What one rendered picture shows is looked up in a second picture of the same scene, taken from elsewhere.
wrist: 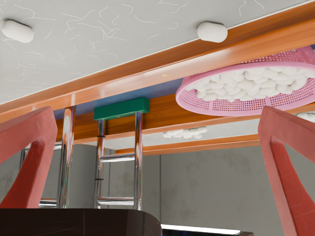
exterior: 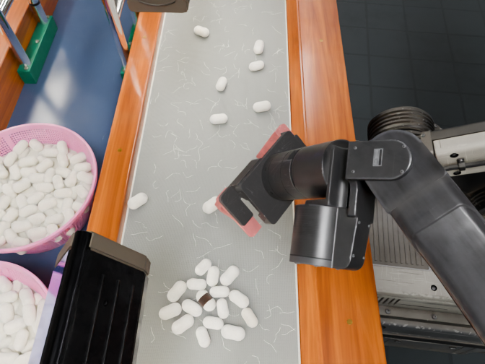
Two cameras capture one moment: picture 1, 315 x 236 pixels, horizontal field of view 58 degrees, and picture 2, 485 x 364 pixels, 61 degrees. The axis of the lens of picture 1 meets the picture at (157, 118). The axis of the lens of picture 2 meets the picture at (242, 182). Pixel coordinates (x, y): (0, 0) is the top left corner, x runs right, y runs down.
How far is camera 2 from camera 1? 0.52 m
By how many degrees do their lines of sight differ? 59
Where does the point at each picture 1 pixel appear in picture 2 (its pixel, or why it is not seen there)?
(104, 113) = (49, 32)
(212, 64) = (108, 184)
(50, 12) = (213, 142)
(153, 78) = (120, 140)
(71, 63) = (168, 107)
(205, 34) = (144, 197)
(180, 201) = not seen: outside the picture
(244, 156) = not seen: outside the picture
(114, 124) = (30, 25)
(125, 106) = (41, 59)
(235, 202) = not seen: outside the picture
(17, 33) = (220, 119)
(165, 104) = (11, 93)
